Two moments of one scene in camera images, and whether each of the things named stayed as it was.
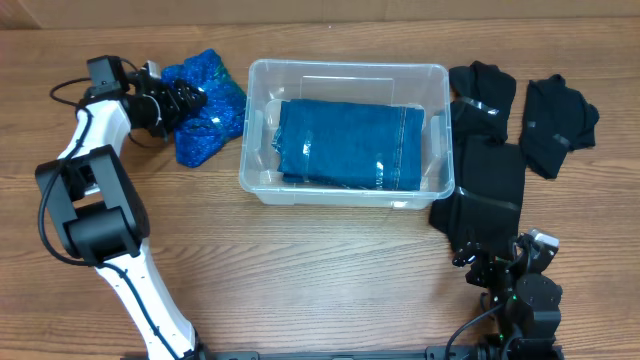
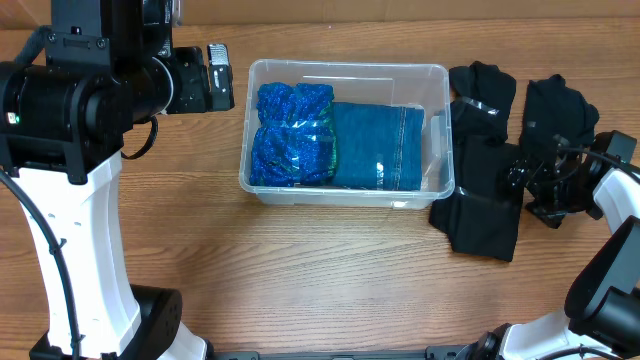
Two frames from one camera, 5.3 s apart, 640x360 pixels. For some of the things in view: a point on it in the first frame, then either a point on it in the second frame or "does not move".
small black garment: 556,120 does not move
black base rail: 432,352 does not move
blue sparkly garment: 220,117 -> 295,141
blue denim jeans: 362,144 does not move
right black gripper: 490,261 -> 552,215
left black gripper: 170,100 -> 187,80
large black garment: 483,210 does not move
